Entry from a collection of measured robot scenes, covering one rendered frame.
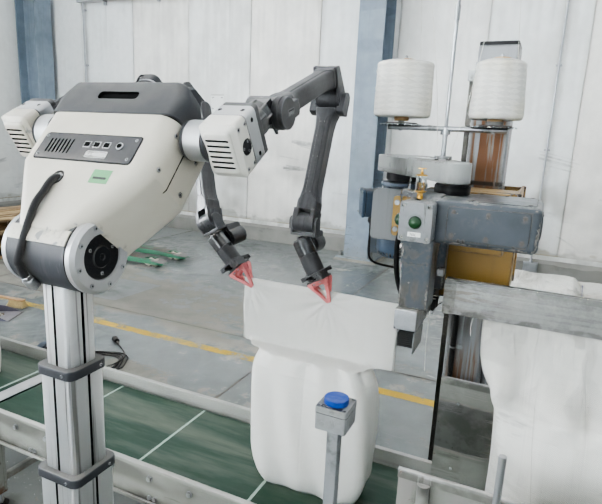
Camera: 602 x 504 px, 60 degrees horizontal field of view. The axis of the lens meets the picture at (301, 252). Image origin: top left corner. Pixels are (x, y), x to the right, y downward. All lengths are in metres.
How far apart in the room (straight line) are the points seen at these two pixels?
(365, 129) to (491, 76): 4.79
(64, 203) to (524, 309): 1.10
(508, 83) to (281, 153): 5.82
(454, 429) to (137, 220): 1.19
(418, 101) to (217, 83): 6.29
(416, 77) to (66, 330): 1.09
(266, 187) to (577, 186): 3.80
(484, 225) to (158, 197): 0.72
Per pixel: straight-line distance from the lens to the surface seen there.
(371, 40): 6.34
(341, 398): 1.31
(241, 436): 2.05
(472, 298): 1.44
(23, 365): 2.77
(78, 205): 1.15
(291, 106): 1.29
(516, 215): 1.23
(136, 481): 1.95
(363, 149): 6.25
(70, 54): 9.57
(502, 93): 1.51
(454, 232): 1.25
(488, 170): 1.73
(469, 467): 1.90
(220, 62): 7.72
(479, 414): 1.80
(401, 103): 1.54
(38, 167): 1.31
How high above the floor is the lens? 1.47
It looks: 13 degrees down
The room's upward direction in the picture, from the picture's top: 3 degrees clockwise
